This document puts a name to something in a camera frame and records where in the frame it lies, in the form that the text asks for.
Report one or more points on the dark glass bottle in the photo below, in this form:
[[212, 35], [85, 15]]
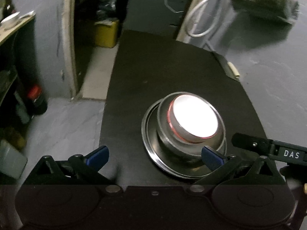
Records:
[[8, 8]]

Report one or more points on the red capped bottle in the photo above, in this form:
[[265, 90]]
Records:
[[37, 100]]

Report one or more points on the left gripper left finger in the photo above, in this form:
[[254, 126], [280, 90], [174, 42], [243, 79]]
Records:
[[86, 168]]

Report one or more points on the large steel plate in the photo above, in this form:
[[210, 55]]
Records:
[[176, 157]]

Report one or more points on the deep steel bowl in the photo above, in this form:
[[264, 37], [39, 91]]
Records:
[[187, 123]]

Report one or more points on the white ceramic bowl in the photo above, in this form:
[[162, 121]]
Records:
[[192, 119]]

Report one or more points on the yellow container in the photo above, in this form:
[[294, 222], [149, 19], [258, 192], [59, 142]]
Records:
[[105, 33]]

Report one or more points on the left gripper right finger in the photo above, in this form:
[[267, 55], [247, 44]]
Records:
[[222, 168]]

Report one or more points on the wooden side shelf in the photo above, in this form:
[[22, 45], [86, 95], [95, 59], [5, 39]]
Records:
[[7, 33]]

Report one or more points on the cleaver with cream handle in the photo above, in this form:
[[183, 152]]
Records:
[[230, 70]]

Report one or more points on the black plastic bag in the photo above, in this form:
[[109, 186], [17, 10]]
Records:
[[106, 9]]

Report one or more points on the dark cabinet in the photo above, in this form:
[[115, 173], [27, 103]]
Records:
[[159, 17]]

